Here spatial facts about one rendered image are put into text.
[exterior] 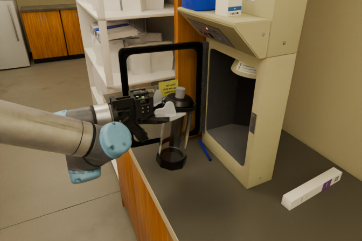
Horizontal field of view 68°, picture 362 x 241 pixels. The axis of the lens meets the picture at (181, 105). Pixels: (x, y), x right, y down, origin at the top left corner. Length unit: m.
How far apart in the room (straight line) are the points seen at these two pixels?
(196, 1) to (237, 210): 0.65
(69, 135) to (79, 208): 1.77
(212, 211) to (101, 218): 1.39
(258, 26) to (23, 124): 0.55
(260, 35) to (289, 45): 0.11
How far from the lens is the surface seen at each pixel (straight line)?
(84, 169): 0.70
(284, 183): 1.07
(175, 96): 0.82
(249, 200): 0.97
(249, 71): 0.88
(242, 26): 0.69
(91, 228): 2.16
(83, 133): 0.58
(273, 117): 0.89
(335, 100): 1.20
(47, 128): 0.56
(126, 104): 0.76
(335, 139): 1.24
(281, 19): 0.77
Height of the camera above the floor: 1.63
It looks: 27 degrees down
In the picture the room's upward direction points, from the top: straight up
